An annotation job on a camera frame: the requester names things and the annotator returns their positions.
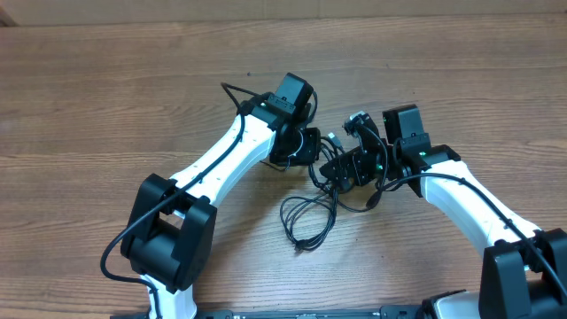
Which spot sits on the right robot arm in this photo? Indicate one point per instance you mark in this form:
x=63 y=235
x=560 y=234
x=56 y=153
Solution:
x=524 y=267

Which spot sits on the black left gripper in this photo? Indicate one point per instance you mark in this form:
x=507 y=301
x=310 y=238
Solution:
x=310 y=152

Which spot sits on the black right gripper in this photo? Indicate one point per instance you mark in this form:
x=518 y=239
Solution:
x=355 y=162

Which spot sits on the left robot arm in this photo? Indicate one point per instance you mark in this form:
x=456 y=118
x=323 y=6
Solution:
x=170 y=230

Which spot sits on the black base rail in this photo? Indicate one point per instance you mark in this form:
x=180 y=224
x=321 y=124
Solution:
x=310 y=314

